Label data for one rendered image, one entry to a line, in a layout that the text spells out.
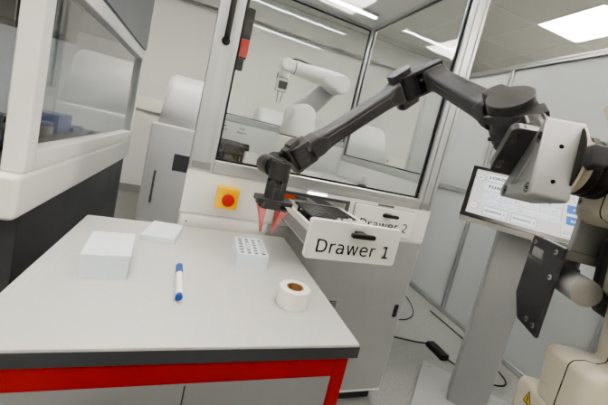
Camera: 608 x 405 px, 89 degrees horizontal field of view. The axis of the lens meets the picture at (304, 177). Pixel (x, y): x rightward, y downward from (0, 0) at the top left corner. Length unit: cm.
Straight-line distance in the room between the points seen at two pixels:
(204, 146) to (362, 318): 98
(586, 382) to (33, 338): 77
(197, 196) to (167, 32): 353
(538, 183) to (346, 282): 98
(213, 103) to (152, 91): 334
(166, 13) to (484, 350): 437
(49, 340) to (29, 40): 60
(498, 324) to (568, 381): 118
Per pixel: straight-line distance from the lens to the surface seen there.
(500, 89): 71
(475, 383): 196
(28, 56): 91
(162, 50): 443
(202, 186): 109
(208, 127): 107
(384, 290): 149
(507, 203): 168
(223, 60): 108
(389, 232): 95
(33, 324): 65
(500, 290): 178
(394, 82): 96
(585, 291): 67
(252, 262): 86
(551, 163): 55
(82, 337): 61
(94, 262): 75
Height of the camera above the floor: 112
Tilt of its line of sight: 6 degrees down
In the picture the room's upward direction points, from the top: 13 degrees clockwise
